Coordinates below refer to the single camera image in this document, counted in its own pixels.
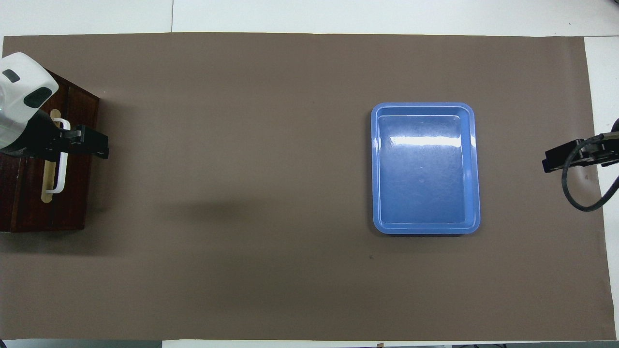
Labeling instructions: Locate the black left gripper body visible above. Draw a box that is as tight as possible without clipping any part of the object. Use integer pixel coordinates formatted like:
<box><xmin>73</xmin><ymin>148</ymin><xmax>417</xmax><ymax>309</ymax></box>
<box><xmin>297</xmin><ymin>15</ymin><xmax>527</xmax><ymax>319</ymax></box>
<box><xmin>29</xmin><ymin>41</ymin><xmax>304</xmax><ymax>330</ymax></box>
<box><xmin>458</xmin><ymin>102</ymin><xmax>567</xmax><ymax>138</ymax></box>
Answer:
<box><xmin>0</xmin><ymin>112</ymin><xmax>66</xmax><ymax>159</ymax></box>

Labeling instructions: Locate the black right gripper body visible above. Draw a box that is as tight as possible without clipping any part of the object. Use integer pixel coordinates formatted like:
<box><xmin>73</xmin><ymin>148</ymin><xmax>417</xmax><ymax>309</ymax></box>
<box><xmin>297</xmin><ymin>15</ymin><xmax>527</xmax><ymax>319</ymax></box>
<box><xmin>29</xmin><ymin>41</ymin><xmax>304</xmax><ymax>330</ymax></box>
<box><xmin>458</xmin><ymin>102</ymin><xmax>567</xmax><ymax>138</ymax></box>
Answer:
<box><xmin>586</xmin><ymin>132</ymin><xmax>619</xmax><ymax>168</ymax></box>

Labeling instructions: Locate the dark wooden cabinet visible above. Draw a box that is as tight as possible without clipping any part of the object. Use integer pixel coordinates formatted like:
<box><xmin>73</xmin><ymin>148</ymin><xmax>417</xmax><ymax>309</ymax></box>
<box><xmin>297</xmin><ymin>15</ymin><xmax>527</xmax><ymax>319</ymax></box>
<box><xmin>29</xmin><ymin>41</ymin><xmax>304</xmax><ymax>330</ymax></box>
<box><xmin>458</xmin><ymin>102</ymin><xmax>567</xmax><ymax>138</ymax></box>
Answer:
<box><xmin>0</xmin><ymin>69</ymin><xmax>101</xmax><ymax>233</ymax></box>

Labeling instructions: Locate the blue plastic tray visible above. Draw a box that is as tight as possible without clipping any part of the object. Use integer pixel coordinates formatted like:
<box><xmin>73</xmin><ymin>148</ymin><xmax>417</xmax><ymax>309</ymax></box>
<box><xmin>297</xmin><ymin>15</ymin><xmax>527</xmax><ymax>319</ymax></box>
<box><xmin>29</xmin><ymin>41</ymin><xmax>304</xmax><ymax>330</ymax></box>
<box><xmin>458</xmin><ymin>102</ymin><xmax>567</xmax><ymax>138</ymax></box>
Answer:
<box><xmin>371</xmin><ymin>102</ymin><xmax>481</xmax><ymax>235</ymax></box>

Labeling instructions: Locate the brown table mat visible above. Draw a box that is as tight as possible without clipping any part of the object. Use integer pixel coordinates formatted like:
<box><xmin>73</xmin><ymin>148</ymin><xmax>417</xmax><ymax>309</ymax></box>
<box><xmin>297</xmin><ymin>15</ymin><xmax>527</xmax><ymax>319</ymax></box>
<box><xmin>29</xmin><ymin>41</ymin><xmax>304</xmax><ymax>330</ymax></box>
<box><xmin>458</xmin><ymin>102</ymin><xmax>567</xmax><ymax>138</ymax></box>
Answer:
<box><xmin>0</xmin><ymin>32</ymin><xmax>616</xmax><ymax>342</ymax></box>

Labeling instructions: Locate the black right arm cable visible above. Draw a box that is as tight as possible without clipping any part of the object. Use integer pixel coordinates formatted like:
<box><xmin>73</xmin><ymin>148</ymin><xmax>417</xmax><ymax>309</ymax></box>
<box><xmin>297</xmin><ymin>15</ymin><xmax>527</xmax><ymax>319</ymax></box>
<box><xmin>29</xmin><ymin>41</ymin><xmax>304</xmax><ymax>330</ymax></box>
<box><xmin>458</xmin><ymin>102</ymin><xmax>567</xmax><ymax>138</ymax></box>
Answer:
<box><xmin>561</xmin><ymin>118</ymin><xmax>619</xmax><ymax>212</ymax></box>

